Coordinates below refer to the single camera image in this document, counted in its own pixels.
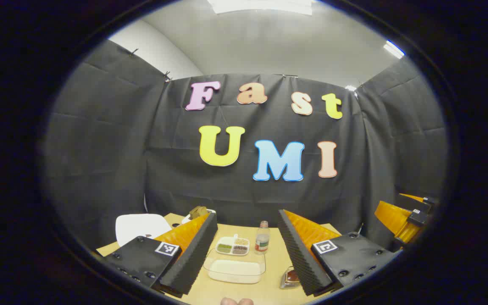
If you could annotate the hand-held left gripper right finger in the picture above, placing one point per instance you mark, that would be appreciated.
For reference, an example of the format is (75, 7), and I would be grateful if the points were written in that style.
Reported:
(301, 258)

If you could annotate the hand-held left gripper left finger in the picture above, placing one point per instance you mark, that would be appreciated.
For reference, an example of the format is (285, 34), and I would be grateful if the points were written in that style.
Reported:
(193, 258)

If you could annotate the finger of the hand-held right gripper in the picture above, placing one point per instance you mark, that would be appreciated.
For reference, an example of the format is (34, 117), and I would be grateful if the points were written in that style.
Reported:
(417, 198)
(392, 218)

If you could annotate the dark wooden spoon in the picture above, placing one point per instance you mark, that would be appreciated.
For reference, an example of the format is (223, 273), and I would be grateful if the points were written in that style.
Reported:
(291, 276)

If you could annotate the metal chopstick holder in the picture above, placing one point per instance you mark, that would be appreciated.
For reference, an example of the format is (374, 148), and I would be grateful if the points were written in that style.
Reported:
(284, 284)

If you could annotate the white rice cooker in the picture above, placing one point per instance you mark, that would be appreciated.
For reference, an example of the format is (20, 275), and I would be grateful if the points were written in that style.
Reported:
(138, 226)

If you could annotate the white toaster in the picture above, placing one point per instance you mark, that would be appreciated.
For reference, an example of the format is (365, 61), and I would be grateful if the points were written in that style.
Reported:
(186, 219)

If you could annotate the white divided grain dish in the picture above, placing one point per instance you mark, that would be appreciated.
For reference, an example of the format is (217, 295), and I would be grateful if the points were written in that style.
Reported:
(232, 245)

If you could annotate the small clear bottle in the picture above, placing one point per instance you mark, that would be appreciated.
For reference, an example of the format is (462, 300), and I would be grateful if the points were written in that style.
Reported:
(262, 241)

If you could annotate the brown bread slice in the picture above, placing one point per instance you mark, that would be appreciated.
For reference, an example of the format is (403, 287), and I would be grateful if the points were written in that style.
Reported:
(197, 211)

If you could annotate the ceiling light panel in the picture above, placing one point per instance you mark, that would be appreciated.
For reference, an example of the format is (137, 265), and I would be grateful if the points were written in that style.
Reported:
(393, 49)
(350, 88)
(261, 6)

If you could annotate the black backdrop cloth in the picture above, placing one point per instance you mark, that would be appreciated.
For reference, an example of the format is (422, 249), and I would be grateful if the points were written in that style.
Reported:
(121, 140)

